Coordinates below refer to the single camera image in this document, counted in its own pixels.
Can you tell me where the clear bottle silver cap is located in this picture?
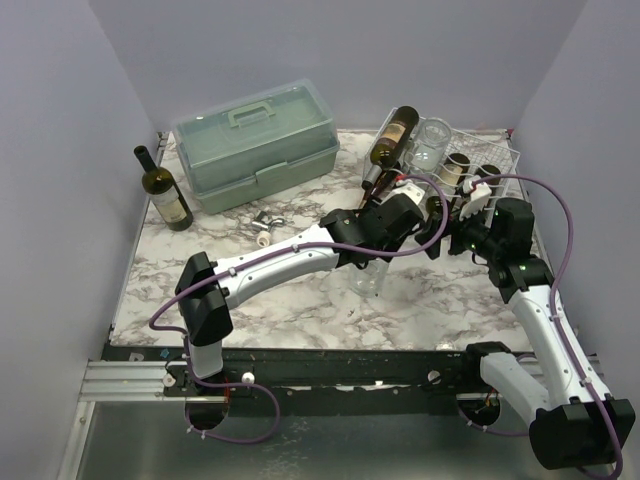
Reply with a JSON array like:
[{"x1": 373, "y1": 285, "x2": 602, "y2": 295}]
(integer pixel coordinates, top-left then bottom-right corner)
[{"x1": 349, "y1": 259, "x2": 388, "y2": 298}]

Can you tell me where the green wine bottle white label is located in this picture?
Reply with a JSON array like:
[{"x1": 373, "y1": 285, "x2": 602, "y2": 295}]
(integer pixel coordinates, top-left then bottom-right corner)
[{"x1": 133, "y1": 145, "x2": 193, "y2": 231}]

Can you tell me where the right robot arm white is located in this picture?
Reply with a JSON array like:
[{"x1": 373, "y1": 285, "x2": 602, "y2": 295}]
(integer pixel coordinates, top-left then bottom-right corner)
[{"x1": 416, "y1": 197, "x2": 635, "y2": 471}]

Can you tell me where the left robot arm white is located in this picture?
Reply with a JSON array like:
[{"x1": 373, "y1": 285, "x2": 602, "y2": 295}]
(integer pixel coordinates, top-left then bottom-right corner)
[{"x1": 175, "y1": 192, "x2": 423, "y2": 395}]

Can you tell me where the red wine bottle gold cap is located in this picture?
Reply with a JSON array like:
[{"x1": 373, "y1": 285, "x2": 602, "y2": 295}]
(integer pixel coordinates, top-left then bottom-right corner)
[{"x1": 358, "y1": 165, "x2": 402, "y2": 210}]

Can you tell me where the green bottle silver neck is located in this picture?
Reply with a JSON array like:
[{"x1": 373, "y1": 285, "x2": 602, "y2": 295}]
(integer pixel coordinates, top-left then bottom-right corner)
[{"x1": 474, "y1": 164, "x2": 501, "y2": 192}]

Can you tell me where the green bottle cream label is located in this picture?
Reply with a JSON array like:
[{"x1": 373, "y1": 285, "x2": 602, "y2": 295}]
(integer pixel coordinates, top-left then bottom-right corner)
[{"x1": 425, "y1": 152, "x2": 470, "y2": 216}]

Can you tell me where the dark bottle tan label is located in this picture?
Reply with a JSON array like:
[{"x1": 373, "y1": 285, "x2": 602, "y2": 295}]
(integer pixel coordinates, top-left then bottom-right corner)
[{"x1": 361, "y1": 105, "x2": 420, "y2": 190}]

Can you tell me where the clear bottle white cap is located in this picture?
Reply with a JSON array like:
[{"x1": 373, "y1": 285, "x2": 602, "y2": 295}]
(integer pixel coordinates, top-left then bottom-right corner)
[{"x1": 403, "y1": 117, "x2": 452, "y2": 173}]

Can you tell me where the silver metal stopper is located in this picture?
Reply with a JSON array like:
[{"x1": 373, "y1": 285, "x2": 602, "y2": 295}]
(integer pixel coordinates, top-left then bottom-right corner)
[{"x1": 250, "y1": 211, "x2": 286, "y2": 232}]

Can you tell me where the green plastic toolbox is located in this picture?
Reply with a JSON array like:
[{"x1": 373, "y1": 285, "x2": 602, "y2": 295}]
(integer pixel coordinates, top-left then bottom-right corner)
[{"x1": 172, "y1": 79, "x2": 340, "y2": 215}]

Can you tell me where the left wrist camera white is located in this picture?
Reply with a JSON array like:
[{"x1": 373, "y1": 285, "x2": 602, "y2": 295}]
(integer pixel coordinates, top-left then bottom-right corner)
[{"x1": 388, "y1": 174, "x2": 431, "y2": 206}]

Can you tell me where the white wire wine rack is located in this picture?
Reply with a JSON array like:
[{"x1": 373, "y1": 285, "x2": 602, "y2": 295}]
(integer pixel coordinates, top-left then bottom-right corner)
[{"x1": 394, "y1": 117, "x2": 520, "y2": 205}]

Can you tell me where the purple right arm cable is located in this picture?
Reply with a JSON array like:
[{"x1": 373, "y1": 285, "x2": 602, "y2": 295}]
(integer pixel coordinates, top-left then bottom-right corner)
[{"x1": 459, "y1": 174, "x2": 626, "y2": 474}]

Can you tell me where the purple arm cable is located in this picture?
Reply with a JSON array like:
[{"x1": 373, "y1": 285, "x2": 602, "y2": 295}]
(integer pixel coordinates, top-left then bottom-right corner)
[
  {"x1": 459, "y1": 174, "x2": 626, "y2": 474},
  {"x1": 149, "y1": 174, "x2": 449, "y2": 444}
]

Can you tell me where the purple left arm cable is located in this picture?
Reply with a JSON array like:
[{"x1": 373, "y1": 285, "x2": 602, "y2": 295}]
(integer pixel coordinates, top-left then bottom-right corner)
[{"x1": 149, "y1": 174, "x2": 449, "y2": 444}]

